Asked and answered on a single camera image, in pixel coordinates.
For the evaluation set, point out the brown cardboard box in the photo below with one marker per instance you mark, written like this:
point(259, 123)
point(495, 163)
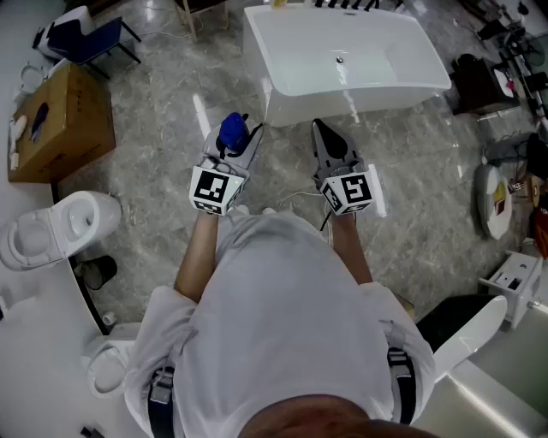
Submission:
point(68, 124)

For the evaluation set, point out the black trash bin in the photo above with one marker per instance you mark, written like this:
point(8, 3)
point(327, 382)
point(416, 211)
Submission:
point(98, 271)

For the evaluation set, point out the white toilet with closed seat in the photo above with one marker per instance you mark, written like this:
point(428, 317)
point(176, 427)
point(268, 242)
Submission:
point(107, 368)

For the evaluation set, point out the white bathtub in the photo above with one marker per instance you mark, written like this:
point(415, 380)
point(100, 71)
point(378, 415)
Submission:
point(342, 47)

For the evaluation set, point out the white fluffy item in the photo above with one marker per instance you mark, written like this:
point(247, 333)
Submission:
point(18, 128)

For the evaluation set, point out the black floor fan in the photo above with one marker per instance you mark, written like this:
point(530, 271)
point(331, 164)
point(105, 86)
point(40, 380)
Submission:
point(531, 55)

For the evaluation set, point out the person's right forearm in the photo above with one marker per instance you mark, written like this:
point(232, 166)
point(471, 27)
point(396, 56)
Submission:
point(349, 248)

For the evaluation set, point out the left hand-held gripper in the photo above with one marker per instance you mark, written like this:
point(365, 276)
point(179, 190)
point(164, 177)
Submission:
point(216, 188)

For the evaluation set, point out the white toilet with open lid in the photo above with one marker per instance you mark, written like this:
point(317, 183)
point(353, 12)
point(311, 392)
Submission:
point(51, 226)

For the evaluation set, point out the blue chair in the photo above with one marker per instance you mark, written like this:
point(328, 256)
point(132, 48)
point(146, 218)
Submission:
point(85, 38)

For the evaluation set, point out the person's white shirt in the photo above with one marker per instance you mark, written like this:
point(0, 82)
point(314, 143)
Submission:
point(282, 325)

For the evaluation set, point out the small white cabinet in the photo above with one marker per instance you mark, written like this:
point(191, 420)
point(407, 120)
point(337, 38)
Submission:
point(518, 282)

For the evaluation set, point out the dark wooden cabinet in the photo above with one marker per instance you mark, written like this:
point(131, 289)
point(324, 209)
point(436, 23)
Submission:
point(479, 85)

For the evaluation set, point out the round white yellow basin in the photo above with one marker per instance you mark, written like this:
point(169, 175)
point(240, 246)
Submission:
point(492, 201)

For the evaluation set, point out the wooden chair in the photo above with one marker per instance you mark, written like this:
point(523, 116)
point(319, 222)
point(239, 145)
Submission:
point(194, 13)

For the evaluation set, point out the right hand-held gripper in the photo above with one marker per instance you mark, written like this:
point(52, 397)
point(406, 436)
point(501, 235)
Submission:
point(349, 188)

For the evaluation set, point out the person's left forearm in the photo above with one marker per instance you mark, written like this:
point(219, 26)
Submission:
point(200, 252)

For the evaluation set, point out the purple item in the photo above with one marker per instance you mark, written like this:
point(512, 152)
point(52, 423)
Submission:
point(39, 122)

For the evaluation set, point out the blue bottle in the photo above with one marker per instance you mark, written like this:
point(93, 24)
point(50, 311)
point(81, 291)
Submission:
point(232, 129)

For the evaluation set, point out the black faucet set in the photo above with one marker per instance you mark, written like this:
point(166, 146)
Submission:
point(342, 3)

